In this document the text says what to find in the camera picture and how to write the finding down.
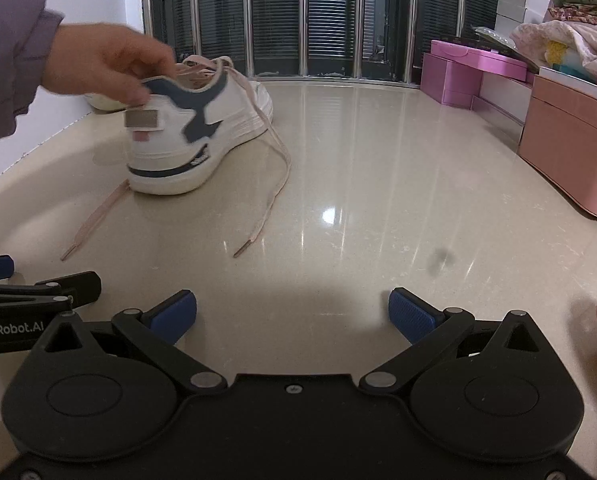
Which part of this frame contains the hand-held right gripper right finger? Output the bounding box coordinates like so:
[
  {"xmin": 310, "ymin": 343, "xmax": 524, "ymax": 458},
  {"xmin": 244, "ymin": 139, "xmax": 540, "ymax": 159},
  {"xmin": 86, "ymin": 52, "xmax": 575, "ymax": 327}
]
[{"xmin": 359, "ymin": 287, "xmax": 554, "ymax": 393}]

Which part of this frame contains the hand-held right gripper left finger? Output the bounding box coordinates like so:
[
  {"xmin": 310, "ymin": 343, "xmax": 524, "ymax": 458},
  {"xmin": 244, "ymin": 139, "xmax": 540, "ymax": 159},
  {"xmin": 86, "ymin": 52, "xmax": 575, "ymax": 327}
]
[{"xmin": 38, "ymin": 289, "xmax": 228, "ymax": 393}]

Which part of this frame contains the white navy sneaker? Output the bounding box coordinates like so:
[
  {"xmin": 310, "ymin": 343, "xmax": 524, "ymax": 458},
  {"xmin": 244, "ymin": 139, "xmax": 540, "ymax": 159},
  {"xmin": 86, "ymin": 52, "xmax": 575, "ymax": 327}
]
[{"xmin": 126, "ymin": 56, "xmax": 275, "ymax": 196}]

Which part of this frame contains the pink shoelace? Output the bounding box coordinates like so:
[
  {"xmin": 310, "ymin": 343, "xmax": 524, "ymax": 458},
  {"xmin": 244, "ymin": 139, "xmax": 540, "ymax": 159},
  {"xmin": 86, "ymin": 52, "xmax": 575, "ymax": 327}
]
[{"xmin": 61, "ymin": 55, "xmax": 293, "ymax": 261}]

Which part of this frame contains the person's left hand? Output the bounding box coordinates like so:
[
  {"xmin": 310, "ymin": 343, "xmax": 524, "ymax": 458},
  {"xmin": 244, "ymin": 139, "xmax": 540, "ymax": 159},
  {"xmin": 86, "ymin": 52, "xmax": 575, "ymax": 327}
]
[{"xmin": 42, "ymin": 22, "xmax": 176, "ymax": 108}]

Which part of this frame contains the steel bowl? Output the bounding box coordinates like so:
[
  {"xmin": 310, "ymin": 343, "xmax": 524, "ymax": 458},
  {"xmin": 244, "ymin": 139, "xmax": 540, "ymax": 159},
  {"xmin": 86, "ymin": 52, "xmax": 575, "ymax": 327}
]
[{"xmin": 82, "ymin": 91, "xmax": 129, "ymax": 113}]

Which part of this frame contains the salmon pink storage box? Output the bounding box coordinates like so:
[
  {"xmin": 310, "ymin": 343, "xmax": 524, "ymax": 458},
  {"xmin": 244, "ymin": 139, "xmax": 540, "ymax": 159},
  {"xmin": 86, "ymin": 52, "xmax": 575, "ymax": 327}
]
[{"xmin": 518, "ymin": 75, "xmax": 597, "ymax": 218}]

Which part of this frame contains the white low box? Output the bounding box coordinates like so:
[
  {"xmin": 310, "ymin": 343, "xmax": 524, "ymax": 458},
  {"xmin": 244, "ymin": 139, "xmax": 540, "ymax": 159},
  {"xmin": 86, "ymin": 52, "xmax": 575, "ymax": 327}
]
[{"xmin": 472, "ymin": 72, "xmax": 535, "ymax": 131}]

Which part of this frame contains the magenta flat box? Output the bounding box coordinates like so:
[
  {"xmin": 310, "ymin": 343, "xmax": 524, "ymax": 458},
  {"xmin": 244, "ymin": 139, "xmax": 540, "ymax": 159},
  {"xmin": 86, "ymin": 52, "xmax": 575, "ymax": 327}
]
[{"xmin": 431, "ymin": 39, "xmax": 535, "ymax": 81}]

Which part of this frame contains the teal folded cloth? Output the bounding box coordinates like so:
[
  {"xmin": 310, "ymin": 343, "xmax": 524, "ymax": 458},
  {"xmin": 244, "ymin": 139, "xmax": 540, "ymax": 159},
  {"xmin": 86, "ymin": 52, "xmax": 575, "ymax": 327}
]
[{"xmin": 553, "ymin": 62, "xmax": 597, "ymax": 79}]

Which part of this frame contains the yellow folded towel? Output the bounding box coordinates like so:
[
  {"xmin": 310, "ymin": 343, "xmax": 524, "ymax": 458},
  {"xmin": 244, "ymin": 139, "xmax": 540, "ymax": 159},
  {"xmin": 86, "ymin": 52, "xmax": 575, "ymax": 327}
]
[{"xmin": 545, "ymin": 40, "xmax": 569, "ymax": 66}]

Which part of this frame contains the steel window railing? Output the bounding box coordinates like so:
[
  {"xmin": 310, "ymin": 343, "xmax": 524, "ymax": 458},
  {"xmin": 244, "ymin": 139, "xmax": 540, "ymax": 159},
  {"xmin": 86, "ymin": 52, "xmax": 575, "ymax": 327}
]
[{"xmin": 143, "ymin": 0, "xmax": 509, "ymax": 83}]

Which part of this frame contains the dark louvred window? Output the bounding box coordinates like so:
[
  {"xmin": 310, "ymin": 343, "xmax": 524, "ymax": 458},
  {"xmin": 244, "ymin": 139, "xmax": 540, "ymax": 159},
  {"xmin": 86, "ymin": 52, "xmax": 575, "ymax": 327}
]
[{"xmin": 148, "ymin": 0, "xmax": 506, "ymax": 81}]

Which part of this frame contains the stack of white boxes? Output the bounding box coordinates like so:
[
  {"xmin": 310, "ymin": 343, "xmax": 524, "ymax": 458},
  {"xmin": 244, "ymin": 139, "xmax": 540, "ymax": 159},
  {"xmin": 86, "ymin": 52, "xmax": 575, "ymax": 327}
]
[{"xmin": 493, "ymin": 0, "xmax": 564, "ymax": 36}]

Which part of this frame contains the brown floral blanket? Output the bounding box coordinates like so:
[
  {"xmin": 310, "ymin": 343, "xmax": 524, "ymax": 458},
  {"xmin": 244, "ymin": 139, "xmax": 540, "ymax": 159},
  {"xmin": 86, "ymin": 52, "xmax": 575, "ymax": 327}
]
[{"xmin": 548, "ymin": 5, "xmax": 597, "ymax": 26}]

